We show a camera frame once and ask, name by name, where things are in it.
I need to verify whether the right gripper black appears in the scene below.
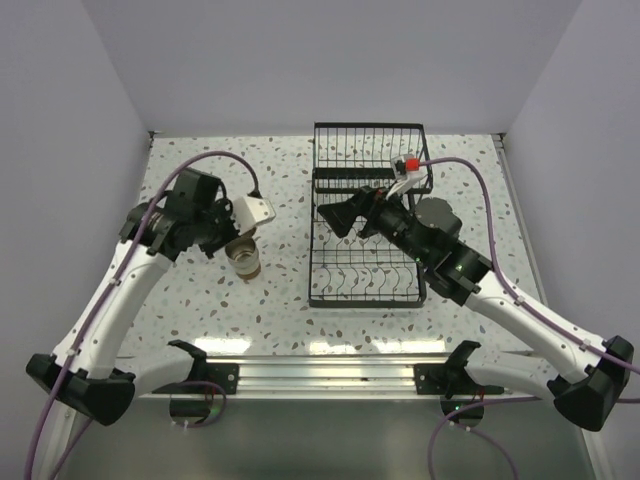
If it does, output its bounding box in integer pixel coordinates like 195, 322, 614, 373
317, 180, 431, 267

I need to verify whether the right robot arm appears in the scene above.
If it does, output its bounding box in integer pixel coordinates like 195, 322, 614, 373
317, 187, 634, 432

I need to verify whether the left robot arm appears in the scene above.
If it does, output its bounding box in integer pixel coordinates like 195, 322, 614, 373
26, 168, 246, 426

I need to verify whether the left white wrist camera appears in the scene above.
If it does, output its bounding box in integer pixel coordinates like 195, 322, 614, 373
232, 196, 276, 235

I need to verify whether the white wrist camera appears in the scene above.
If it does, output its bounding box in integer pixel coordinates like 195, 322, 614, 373
232, 196, 276, 235
387, 154, 426, 198

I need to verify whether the black wire dish rack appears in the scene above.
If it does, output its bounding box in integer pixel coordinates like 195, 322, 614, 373
308, 122, 429, 308

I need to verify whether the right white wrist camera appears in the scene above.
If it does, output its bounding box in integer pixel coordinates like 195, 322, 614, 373
387, 154, 426, 198

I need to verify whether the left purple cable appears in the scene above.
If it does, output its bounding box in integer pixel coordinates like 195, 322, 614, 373
23, 151, 261, 480

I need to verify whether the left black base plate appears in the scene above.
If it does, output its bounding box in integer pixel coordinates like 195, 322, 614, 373
153, 363, 240, 395

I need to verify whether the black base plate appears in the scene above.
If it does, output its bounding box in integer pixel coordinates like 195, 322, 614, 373
153, 363, 240, 395
413, 363, 505, 399

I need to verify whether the aluminium mounting rail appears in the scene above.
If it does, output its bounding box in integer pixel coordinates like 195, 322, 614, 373
64, 352, 586, 399

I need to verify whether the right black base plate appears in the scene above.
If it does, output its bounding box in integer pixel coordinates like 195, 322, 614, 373
413, 363, 505, 399

